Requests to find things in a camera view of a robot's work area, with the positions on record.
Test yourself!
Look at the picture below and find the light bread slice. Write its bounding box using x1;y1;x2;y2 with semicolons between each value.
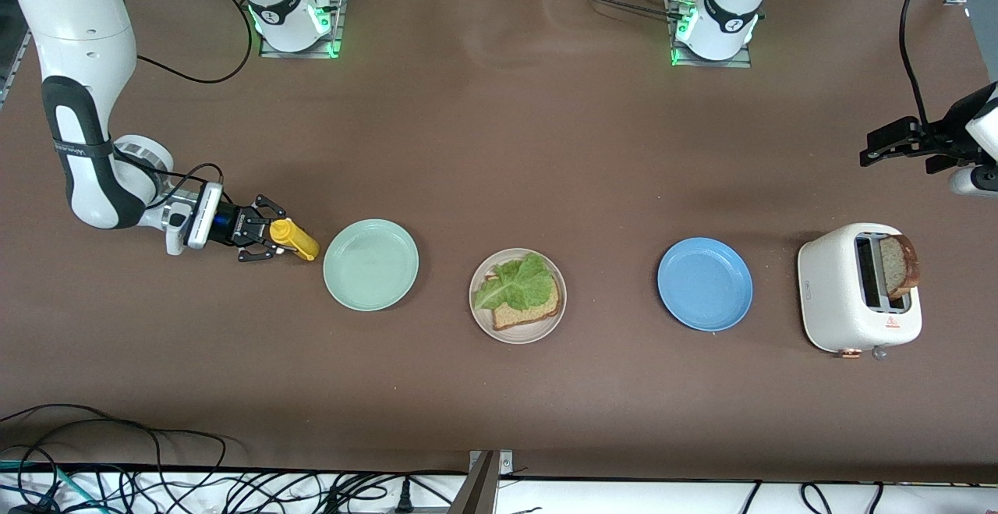
487;268;563;331

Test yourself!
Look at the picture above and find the tangled black cable bundle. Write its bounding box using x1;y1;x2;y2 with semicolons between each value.
94;463;469;514

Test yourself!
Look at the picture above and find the small metal bracket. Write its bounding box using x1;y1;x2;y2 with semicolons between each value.
468;450;514;477

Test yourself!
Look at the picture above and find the white toaster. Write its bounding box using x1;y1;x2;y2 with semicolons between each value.
797;222;923;360

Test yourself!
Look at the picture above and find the green lettuce leaf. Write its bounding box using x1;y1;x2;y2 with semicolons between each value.
473;252;556;312

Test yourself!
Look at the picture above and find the teal cable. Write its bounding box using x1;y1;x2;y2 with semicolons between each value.
0;459;87;514

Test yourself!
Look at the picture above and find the yellow squeeze bottle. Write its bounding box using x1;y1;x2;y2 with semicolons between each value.
269;218;320;261

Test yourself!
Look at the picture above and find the blue plate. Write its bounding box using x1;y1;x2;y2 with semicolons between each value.
657;237;754;333

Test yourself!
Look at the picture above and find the grey metal post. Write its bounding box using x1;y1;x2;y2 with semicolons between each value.
448;452;500;514

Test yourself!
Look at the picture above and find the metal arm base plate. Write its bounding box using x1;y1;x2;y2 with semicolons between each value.
259;0;344;59
669;0;753;69

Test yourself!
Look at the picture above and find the black looped cable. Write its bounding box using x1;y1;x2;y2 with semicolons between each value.
0;403;227;491

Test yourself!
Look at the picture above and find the dark crust bread slice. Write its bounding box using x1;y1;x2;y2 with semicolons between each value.
879;235;920;300

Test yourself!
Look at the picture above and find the mint green plate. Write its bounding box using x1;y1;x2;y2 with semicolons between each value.
323;219;419;312

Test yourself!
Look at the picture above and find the beige plate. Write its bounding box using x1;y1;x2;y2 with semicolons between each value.
469;248;568;345

